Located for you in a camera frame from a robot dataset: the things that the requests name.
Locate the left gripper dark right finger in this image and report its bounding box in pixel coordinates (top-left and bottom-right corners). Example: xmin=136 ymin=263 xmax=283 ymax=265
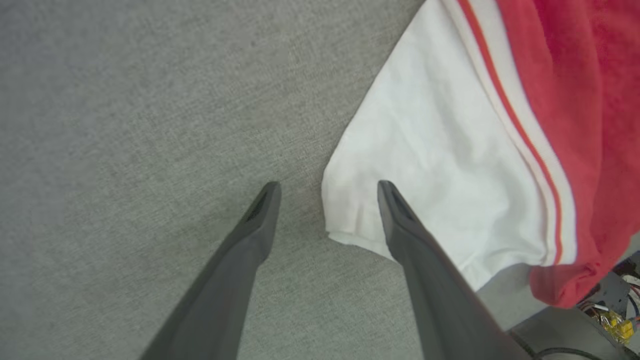
xmin=377 ymin=180 xmax=532 ymax=360

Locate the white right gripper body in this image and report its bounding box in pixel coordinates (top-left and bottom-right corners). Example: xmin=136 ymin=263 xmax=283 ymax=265
xmin=506 ymin=249 xmax=640 ymax=360

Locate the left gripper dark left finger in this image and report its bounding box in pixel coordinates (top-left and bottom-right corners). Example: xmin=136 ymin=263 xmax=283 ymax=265
xmin=139 ymin=180 xmax=282 ymax=360

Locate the red white short-sleeve shirt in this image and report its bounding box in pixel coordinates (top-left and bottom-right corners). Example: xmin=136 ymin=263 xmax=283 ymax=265
xmin=321 ymin=0 xmax=640 ymax=309

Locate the grey fabric sofa cushion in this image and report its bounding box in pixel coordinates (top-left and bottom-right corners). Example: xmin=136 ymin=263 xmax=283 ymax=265
xmin=0 ymin=0 xmax=640 ymax=360

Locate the black cable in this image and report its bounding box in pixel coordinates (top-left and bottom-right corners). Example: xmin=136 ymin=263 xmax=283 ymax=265
xmin=509 ymin=330 xmax=603 ymax=360

